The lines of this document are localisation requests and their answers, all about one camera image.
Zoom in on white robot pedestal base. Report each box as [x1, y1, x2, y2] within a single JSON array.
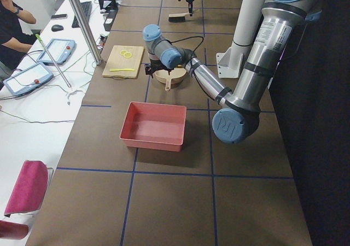
[[216, 0, 265, 78]]

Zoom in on teach pendant near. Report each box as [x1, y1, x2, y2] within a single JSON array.
[[3, 62, 54, 96]]

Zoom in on magenta cloth on stand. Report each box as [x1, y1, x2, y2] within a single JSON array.
[[4, 160, 54, 218]]

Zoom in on yellow plastic toy knife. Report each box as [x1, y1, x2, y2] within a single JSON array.
[[109, 68, 135, 72]]

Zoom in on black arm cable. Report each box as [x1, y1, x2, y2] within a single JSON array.
[[169, 36, 208, 66]]

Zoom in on aluminium frame post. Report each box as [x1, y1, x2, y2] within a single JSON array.
[[69, 0, 102, 66]]

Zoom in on toy lemon slice lower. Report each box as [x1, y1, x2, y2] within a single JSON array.
[[123, 52, 132, 58]]

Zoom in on wooden cutting board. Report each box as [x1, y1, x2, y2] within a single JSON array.
[[102, 45, 144, 79]]

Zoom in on pink plastic bin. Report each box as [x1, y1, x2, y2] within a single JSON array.
[[120, 102, 186, 151]]

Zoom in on black computer mouse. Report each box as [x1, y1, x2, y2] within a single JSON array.
[[51, 25, 64, 32]]

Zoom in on black smartphone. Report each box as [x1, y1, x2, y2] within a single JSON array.
[[51, 14, 68, 20]]

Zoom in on black keyboard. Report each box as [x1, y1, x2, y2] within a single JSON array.
[[71, 1, 92, 28]]

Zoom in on beige plastic dustpan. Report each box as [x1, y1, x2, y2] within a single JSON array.
[[154, 68, 187, 91]]

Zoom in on person in black shirt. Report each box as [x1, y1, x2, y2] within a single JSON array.
[[1, 0, 36, 70]]

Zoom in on beige hand brush black bristles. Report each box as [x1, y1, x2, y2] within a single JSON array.
[[168, 13, 192, 23]]

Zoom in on metal rod green tip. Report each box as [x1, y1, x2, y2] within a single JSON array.
[[35, 34, 73, 90]]

